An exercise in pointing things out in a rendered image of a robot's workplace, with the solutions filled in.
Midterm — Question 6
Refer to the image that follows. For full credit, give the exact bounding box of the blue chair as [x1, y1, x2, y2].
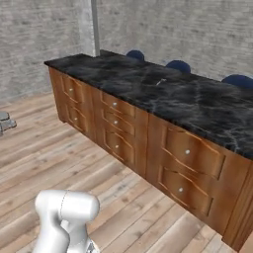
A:
[220, 73, 253, 90]
[165, 59, 192, 74]
[126, 49, 145, 62]

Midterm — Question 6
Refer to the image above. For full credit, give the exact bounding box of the wooden drawer front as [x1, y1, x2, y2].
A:
[162, 126, 227, 181]
[100, 91, 137, 119]
[157, 165, 214, 217]
[65, 102, 89, 133]
[101, 108, 136, 136]
[103, 128, 136, 166]
[60, 74, 86, 105]

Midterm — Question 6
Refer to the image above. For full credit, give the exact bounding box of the grey metal object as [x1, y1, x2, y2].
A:
[0, 111, 18, 136]

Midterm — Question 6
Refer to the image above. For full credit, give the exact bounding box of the wooden island with black top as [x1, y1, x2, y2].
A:
[43, 48, 253, 253]

